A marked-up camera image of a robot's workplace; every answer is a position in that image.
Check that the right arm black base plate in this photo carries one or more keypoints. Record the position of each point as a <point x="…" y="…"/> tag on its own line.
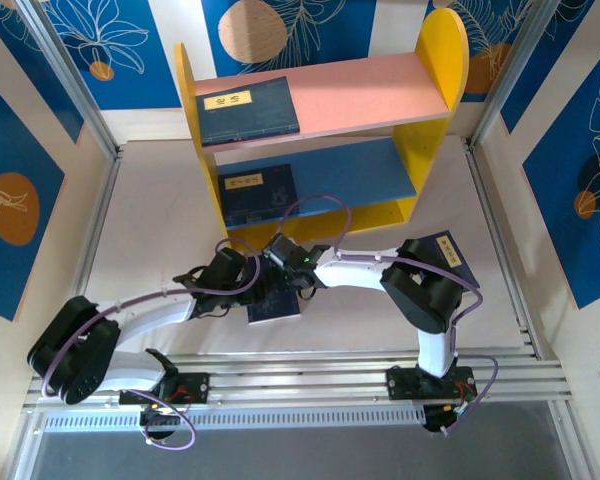
<point x="400" y="382"/>

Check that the navy book long yellow label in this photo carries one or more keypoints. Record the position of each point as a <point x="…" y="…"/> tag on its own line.
<point x="260" y="216"/>

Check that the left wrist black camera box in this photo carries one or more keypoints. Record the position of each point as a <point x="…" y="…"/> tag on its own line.
<point x="228" y="265"/>

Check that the navy book titled 梦溪笔谈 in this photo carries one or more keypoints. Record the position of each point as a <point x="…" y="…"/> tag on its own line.
<point x="450" y="250"/>

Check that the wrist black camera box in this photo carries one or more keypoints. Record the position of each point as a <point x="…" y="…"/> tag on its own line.
<point x="228" y="265"/>
<point x="281" y="250"/>

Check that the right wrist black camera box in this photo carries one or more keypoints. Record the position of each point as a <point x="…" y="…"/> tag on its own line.
<point x="281" y="250"/>

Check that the navy book wide yellow label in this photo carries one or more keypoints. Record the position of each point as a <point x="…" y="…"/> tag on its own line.
<point x="260" y="220"/>

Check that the navy book titled 孙子兵法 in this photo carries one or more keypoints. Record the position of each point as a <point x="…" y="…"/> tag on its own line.
<point x="260" y="192"/>

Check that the aluminium side rail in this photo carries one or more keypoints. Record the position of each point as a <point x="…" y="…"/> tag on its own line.
<point x="478" y="170"/>
<point x="91" y="250"/>

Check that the aluminium frame post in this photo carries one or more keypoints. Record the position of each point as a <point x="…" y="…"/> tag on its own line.
<point x="511" y="75"/>
<point x="72" y="75"/>

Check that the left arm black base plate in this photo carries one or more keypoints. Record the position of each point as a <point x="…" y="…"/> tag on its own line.
<point x="195" y="387"/>

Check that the yellow pink blue bookshelf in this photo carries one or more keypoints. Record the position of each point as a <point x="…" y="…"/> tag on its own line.
<point x="360" y="85"/>

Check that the navy book titled 易经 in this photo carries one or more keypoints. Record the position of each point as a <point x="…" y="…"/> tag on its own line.
<point x="280" y="310"/>

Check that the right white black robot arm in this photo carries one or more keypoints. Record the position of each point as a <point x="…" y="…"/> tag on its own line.
<point x="420" y="295"/>

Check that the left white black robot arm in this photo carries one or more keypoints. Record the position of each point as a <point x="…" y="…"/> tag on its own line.
<point x="75" y="350"/>

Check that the aluminium rail frame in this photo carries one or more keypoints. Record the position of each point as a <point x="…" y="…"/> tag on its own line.
<point x="300" y="382"/>

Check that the navy book titled 论语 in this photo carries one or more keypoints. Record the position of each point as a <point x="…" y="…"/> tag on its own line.
<point x="260" y="115"/>

